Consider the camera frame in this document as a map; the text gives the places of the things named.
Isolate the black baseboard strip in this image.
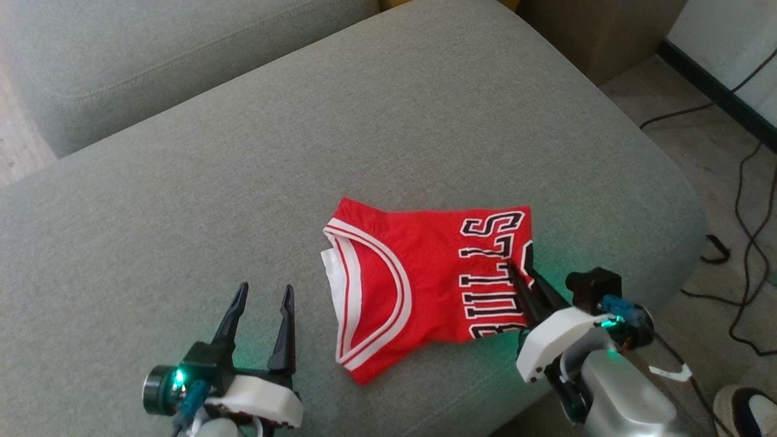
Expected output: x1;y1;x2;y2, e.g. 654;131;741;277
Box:
659;39;777;154

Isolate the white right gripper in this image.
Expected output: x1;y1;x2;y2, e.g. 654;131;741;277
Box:
507;261;614;423

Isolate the white and black shoe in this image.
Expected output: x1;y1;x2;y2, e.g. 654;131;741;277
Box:
713;384;777;437

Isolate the red and white basketball jersey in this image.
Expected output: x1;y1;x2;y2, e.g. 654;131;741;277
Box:
321;197;535;385

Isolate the white cable tie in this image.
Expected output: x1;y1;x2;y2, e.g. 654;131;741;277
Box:
648;363;693;383

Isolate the thin black floor cable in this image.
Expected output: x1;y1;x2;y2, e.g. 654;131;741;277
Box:
639;47;777;131
680;143;777;359

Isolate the brown wooden cabinet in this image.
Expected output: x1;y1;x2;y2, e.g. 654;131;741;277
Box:
519;0;690;86

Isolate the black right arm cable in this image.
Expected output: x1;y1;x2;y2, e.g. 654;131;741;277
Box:
653;334;718;437

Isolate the large grey sofa seat cushion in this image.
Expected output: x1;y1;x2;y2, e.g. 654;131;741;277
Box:
0;0;708;437

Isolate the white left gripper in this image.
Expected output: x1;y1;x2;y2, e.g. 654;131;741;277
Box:
203;282;304;429

